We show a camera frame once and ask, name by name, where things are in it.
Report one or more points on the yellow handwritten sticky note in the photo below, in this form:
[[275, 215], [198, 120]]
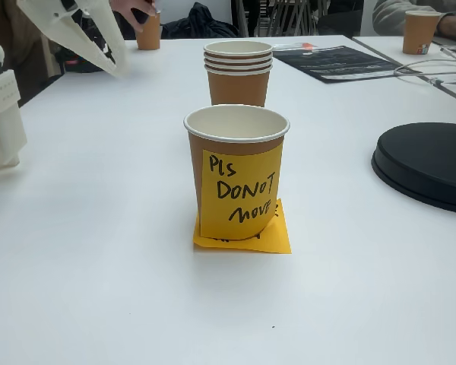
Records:
[[277, 239], [243, 190]]

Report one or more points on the brown paper cup with note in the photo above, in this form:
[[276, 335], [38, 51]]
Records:
[[232, 125]]

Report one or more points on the black printed brochure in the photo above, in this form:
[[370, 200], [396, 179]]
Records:
[[342, 64]]

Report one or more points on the black round disc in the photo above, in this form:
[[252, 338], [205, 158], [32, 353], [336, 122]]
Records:
[[429, 159]]

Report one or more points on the grey laptop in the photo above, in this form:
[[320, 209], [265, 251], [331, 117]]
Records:
[[454, 41]]

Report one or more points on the person's hand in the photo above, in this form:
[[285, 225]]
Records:
[[454, 26], [131, 9]]

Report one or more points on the white and orange packet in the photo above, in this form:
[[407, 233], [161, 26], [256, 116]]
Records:
[[296, 46]]

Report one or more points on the person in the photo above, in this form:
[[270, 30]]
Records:
[[19, 42]]

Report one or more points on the brown paper cup with label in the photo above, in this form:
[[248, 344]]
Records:
[[420, 30]]

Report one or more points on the black bag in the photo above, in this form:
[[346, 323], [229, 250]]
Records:
[[201, 23]]

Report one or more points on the metal chair frames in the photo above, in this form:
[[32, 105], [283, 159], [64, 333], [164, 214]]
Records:
[[277, 17]]

